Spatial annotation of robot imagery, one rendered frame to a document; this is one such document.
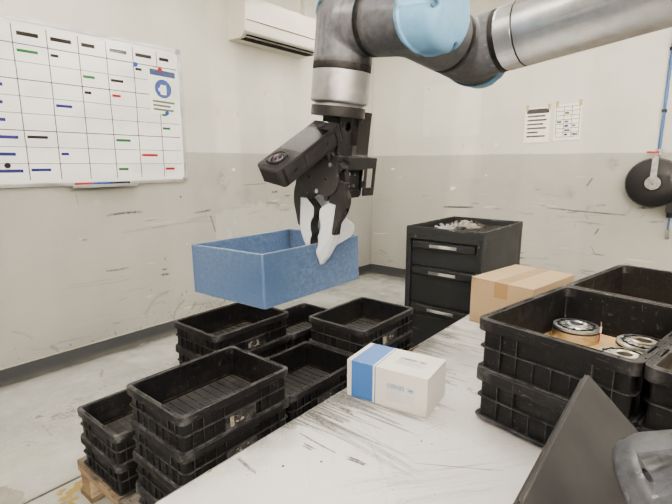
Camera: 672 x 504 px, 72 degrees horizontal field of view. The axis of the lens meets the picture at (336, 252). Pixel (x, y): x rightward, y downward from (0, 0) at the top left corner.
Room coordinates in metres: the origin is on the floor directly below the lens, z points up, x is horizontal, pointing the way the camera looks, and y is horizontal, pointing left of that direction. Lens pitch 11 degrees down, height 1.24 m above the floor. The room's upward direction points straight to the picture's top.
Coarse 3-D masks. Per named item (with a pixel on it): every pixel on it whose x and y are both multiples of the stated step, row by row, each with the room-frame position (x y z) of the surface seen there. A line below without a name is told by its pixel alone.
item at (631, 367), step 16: (560, 288) 1.13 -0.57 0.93; (576, 288) 1.13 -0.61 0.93; (512, 304) 1.00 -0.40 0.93; (656, 304) 1.00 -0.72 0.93; (480, 320) 0.91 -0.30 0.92; (496, 320) 0.89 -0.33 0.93; (512, 336) 0.85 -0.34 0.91; (528, 336) 0.82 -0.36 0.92; (544, 336) 0.80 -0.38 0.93; (560, 352) 0.78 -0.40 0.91; (576, 352) 0.75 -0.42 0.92; (592, 352) 0.74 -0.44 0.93; (608, 352) 0.73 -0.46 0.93; (656, 352) 0.73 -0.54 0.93; (608, 368) 0.71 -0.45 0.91; (624, 368) 0.70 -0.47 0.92; (640, 368) 0.69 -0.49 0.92
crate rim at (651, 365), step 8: (664, 352) 0.73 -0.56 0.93; (648, 360) 0.70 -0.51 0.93; (656, 360) 0.70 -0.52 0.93; (664, 360) 0.71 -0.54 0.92; (648, 368) 0.67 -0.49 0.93; (656, 368) 0.67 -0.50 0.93; (664, 368) 0.67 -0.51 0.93; (648, 376) 0.67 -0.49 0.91; (656, 376) 0.66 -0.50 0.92; (664, 376) 0.66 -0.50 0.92; (664, 384) 0.65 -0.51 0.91
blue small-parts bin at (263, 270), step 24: (216, 240) 0.67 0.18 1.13; (240, 240) 0.71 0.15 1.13; (264, 240) 0.75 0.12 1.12; (288, 240) 0.79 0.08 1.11; (216, 264) 0.61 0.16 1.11; (240, 264) 0.57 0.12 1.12; (264, 264) 0.55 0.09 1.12; (288, 264) 0.58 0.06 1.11; (312, 264) 0.62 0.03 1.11; (336, 264) 0.66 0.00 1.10; (216, 288) 0.61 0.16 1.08; (240, 288) 0.58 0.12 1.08; (264, 288) 0.55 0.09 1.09; (288, 288) 0.58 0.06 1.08; (312, 288) 0.62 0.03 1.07
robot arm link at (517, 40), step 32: (544, 0) 0.54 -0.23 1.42; (576, 0) 0.51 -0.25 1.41; (608, 0) 0.49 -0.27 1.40; (640, 0) 0.48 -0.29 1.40; (480, 32) 0.59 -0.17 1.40; (512, 32) 0.56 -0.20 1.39; (544, 32) 0.54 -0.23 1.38; (576, 32) 0.52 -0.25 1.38; (608, 32) 0.51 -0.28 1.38; (640, 32) 0.50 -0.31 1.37; (480, 64) 0.60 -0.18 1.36; (512, 64) 0.58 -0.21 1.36
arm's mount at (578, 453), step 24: (576, 408) 0.46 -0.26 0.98; (600, 408) 0.48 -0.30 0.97; (552, 432) 0.42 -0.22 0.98; (576, 432) 0.42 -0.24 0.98; (600, 432) 0.45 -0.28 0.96; (624, 432) 0.48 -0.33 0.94; (552, 456) 0.37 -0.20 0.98; (576, 456) 0.39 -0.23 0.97; (600, 456) 0.41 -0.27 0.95; (528, 480) 0.33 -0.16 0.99; (552, 480) 0.35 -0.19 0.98; (576, 480) 0.37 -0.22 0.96; (600, 480) 0.39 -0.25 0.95
